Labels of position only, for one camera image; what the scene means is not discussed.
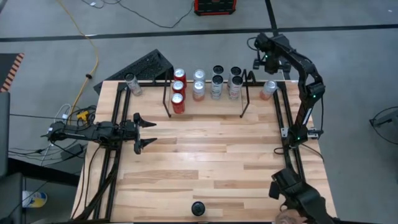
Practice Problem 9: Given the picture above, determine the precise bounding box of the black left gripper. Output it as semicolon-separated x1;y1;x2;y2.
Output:
123;112;158;156

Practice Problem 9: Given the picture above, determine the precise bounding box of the red soda can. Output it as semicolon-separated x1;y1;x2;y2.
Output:
173;68;187;86
170;92;186;114

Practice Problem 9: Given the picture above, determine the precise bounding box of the red Coke Zero can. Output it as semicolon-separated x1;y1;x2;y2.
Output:
171;80;187;97

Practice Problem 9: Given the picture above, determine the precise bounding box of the pale pink can silver lid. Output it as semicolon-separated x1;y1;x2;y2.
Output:
192;68;206;83
192;80;206;102

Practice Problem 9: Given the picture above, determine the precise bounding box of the white can blue band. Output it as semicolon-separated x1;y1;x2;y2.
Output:
191;201;206;217

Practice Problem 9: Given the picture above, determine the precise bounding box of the pink white spindrift can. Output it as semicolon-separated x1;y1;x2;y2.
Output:
259;80;278;101

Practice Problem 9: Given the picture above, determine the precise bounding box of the white peach vibe can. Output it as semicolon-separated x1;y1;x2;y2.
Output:
124;72;143;97

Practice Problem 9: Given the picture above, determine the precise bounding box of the black power adapter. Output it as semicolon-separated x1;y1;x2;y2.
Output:
61;144;84;160

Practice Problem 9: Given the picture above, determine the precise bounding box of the red black box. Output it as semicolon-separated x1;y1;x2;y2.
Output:
193;0;238;16

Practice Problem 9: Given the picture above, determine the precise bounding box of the grey floor stand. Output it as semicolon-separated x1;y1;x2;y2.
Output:
369;108;398;128

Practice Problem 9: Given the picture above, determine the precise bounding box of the black handheld device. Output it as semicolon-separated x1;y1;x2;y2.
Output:
269;167;335;224

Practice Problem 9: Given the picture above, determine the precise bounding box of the grey cabinet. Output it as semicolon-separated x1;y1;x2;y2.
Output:
0;91;11;180

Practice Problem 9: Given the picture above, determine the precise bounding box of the black orange striped mat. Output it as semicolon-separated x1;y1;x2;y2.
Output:
0;52;25;93

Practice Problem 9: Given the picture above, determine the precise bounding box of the person's hand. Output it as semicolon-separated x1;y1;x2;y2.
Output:
275;210;301;224

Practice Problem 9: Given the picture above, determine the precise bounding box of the black left table frame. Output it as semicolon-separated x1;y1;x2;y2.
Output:
70;81;170;222

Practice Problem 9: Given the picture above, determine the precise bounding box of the black table frame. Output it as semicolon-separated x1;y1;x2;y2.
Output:
70;81;170;222
242;80;338;222

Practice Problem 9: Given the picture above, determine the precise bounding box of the silver arm base bracket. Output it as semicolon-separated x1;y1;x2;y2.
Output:
279;126;325;140

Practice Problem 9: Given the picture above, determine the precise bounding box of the yellow extension cable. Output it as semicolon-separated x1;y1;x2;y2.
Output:
57;0;100;122

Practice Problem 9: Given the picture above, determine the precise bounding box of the black front frame rail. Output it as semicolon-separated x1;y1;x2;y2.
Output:
55;221;374;224

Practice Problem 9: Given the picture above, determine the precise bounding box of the black right table frame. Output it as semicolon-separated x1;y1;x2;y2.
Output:
242;80;338;222

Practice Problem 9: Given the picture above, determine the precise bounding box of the black floor cable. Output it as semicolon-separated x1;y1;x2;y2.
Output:
80;0;195;29

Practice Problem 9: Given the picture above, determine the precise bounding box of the black looped cable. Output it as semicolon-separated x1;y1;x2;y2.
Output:
368;106;398;161

